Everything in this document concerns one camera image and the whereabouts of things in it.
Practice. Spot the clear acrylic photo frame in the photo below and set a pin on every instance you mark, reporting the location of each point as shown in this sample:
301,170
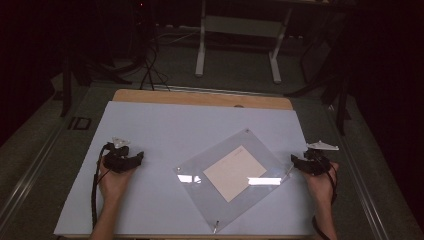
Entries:
200,193

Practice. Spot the paper photo print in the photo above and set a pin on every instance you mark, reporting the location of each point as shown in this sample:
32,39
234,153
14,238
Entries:
233,171

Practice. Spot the black metal stand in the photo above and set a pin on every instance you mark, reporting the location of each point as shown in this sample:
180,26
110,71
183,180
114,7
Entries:
340,100
68,83

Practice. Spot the wooden table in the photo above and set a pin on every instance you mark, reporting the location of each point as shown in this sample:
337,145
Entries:
200,98

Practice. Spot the black floor socket plate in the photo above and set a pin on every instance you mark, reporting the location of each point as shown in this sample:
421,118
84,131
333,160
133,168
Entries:
79,123

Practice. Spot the white metal desk frame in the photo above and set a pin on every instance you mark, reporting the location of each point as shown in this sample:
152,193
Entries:
241,26

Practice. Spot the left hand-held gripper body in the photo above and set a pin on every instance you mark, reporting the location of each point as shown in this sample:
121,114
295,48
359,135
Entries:
116,163

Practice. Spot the white table cover board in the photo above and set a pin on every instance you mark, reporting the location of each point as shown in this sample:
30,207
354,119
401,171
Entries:
150,133

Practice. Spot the person's right hand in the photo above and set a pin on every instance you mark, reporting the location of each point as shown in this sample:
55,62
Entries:
321,186

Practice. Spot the person's left hand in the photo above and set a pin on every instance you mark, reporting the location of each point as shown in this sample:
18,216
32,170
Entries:
113,185

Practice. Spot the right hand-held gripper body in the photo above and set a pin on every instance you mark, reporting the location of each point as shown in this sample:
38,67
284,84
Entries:
316,165

